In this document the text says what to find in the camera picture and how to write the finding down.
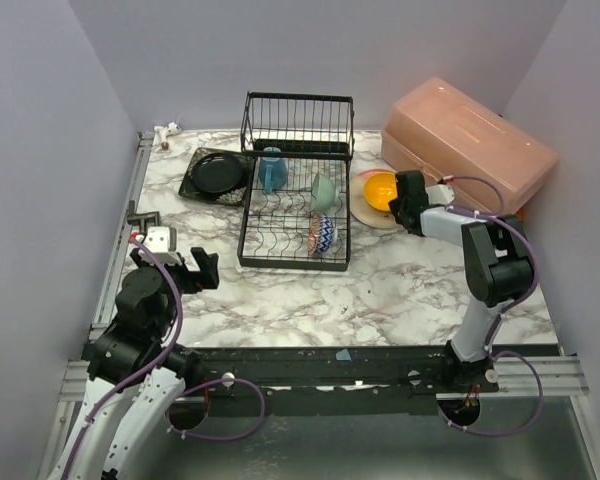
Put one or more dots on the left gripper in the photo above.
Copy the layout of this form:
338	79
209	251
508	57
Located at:
178	270

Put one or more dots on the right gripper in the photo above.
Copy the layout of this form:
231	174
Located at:
406	201

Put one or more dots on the yellow bowl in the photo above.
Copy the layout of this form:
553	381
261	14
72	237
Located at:
380	189

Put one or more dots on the mint green bowl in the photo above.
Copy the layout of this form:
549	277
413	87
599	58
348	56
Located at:
324	194

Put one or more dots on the red blue patterned bowl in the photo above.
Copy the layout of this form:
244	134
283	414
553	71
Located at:
322	234

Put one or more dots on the blue floral mug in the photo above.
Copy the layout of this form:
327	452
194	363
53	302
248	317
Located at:
272	171

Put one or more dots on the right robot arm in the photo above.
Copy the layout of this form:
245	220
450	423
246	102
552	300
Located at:
499	265

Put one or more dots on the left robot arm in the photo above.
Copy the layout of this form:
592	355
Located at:
136	369

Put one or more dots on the pink beige round plate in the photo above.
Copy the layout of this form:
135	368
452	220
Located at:
360	208

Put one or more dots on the black patterned square plate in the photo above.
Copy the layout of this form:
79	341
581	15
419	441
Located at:
234	197

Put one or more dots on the pink plastic storage box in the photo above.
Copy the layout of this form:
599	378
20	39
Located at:
441	131

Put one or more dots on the black round plate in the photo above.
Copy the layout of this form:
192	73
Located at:
217	173

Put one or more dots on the white corner fixture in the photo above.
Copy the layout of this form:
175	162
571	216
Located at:
163	134

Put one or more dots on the black front mounting bar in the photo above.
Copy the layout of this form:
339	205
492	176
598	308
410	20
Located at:
328	381

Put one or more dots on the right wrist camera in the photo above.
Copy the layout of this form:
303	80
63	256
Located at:
441	193

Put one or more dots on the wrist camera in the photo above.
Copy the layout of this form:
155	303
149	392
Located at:
441	193
162	242

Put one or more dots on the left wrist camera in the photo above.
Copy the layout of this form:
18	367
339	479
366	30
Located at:
162	242

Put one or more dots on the dark metal T handle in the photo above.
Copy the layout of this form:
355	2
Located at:
142	221

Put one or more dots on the black wire dish rack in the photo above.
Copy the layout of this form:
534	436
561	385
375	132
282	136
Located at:
315	133

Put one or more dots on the aluminium left rail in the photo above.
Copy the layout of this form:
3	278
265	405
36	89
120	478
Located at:
106	300

